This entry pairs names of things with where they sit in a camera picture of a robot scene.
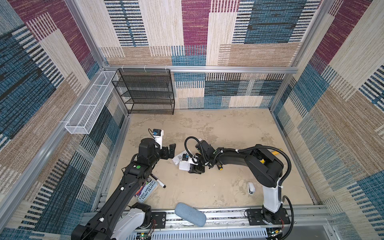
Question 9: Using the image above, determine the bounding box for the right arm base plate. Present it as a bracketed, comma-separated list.
[245, 208, 291, 226]

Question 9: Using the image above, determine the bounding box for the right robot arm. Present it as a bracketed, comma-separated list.
[184, 136, 292, 225]

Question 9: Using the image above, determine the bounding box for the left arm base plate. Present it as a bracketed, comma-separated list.
[141, 212, 167, 229]

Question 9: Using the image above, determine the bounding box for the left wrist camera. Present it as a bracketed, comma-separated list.
[152, 129, 164, 149]

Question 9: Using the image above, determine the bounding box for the white wire mesh basket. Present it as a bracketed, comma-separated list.
[65, 71, 116, 135]

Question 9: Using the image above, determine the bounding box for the yellow plastic shovel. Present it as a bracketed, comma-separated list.
[258, 149, 282, 165]

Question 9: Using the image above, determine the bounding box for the black white marker pen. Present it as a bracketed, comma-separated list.
[151, 174, 167, 189]

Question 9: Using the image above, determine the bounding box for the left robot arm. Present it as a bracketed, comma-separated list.
[71, 138, 176, 240]

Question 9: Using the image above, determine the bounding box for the white remote control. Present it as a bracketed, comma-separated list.
[172, 150, 187, 166]

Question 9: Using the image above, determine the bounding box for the black wire shelf rack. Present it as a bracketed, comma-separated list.
[112, 69, 176, 115]

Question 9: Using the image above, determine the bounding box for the colourful paperback book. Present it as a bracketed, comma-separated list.
[135, 176, 159, 203]

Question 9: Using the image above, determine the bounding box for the red remote control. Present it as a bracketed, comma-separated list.
[179, 161, 191, 172]

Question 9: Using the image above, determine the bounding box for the blue grey oval pouch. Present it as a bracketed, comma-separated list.
[175, 203, 207, 227]

